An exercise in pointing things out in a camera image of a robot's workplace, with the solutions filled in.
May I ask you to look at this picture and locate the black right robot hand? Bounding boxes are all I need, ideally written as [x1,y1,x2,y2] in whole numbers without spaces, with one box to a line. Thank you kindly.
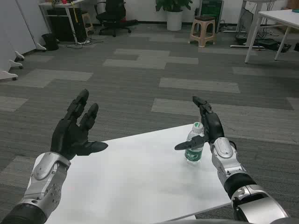
[174,96,225,151]

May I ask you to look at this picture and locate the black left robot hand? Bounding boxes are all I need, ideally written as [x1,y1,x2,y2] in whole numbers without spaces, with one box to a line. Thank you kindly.
[50,89,109,161]

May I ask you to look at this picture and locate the clear water bottle green label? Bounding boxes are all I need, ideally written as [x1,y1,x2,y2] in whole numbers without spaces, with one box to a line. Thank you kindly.
[184,122,205,165]

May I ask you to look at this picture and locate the white desk with floor foot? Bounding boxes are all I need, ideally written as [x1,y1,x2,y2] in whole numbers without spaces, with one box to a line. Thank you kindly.
[230,0,276,49]

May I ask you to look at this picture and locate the silver robot chest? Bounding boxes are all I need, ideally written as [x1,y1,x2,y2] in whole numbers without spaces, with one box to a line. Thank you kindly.
[154,217,299,224]

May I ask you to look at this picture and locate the black waste bin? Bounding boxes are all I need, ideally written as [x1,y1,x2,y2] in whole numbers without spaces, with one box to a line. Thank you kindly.
[41,33,59,51]

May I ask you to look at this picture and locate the black bag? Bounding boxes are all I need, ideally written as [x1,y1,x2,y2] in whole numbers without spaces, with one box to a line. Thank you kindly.
[254,37,292,53]

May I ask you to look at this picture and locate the beige plastic stool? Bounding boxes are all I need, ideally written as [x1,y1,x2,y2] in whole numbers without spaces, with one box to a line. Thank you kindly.
[188,15,217,47]

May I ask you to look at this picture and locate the black cabinet under desk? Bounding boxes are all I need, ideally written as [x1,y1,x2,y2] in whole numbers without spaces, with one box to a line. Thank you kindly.
[46,8,87,42]

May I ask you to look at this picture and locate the green computer case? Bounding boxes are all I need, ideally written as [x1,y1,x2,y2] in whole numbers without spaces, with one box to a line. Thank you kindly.
[200,0,222,33]

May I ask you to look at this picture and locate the small wooden stool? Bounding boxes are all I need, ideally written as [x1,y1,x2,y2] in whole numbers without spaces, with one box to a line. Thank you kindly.
[81,13,94,37]

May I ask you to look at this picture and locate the green potted plant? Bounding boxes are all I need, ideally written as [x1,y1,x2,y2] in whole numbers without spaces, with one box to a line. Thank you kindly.
[155,0,194,13]

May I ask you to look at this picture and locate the white table slanted legs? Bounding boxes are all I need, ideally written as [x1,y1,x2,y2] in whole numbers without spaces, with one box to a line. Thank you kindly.
[244,9,299,63]

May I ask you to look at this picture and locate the black office chair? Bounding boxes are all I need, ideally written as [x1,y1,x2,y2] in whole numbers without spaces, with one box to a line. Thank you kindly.
[94,0,138,37]

